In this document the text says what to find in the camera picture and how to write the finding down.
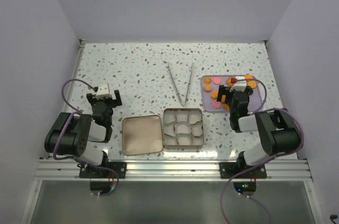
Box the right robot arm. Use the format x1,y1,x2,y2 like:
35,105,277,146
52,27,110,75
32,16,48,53
217,85,304,178

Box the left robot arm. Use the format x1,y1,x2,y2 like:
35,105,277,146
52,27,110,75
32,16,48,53
44,86,122,178

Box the pink cookie on tray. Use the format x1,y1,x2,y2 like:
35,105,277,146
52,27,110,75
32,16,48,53
213,77,221,84

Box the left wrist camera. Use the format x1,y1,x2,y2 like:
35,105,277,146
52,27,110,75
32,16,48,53
95,83,111,100

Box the orange round cookie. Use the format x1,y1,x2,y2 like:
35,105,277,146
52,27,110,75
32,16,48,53
248,80,257,89

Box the pink round cookie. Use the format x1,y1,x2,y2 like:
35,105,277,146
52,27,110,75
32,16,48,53
212,101,221,109

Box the gold cookie tin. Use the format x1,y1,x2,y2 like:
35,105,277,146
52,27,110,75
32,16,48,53
163,108,204,150

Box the gold tin lid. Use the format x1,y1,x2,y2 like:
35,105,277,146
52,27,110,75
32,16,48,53
122,115,163,156

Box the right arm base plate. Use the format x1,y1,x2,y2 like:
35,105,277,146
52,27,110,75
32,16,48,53
219,162,267,179

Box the lilac tray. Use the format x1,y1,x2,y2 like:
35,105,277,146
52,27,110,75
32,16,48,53
201,74,266,113

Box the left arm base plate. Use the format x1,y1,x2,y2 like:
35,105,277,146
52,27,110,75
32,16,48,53
77,162,127,179

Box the metal tongs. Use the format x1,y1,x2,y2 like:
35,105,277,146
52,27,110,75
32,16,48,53
167,61,193,107

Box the aluminium rail frame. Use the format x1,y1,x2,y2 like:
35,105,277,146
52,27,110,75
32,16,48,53
34,159,313,182

